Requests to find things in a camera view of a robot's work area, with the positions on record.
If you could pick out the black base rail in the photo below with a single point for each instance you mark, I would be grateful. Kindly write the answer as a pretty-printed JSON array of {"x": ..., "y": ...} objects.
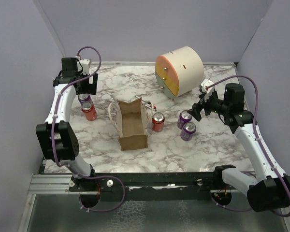
[{"x": 121, "y": 187}]

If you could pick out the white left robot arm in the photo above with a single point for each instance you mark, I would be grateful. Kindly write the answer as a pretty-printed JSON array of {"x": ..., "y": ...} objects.
[{"x": 56, "y": 137}]

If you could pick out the red soda can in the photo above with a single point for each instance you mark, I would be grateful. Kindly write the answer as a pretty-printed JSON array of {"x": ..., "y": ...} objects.
[
  {"x": 158, "y": 121},
  {"x": 89, "y": 111}
]

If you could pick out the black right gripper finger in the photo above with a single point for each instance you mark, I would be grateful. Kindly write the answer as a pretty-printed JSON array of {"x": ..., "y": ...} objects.
[
  {"x": 192, "y": 112},
  {"x": 198, "y": 107}
]

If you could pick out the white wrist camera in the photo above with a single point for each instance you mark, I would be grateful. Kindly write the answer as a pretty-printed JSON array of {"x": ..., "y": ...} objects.
[
  {"x": 206, "y": 86},
  {"x": 83, "y": 64}
]

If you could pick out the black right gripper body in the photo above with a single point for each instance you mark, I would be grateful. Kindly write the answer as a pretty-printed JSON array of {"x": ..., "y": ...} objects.
[{"x": 213, "y": 104}]

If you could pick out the cream round drawer cabinet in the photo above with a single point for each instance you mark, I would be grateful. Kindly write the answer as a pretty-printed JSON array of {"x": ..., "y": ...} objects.
[{"x": 179, "y": 71}]

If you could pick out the purple soda can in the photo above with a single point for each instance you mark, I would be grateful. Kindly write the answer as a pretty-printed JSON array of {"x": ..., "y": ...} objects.
[
  {"x": 188, "y": 131},
  {"x": 184, "y": 117},
  {"x": 82, "y": 98}
]

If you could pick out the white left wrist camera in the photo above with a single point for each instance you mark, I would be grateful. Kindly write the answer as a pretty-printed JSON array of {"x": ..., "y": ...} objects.
[{"x": 83, "y": 64}]

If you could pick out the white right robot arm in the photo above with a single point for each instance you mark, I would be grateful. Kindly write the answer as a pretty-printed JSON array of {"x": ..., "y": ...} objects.
[{"x": 270, "y": 189}]

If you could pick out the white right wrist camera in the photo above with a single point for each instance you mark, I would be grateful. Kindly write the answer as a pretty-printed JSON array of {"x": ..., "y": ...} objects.
[{"x": 206, "y": 86}]

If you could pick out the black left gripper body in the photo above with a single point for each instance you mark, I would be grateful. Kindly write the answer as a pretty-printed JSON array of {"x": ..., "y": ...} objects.
[{"x": 86, "y": 87}]

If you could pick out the canvas bag with cat print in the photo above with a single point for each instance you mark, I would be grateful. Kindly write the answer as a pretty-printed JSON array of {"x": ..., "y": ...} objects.
[{"x": 131, "y": 120}]

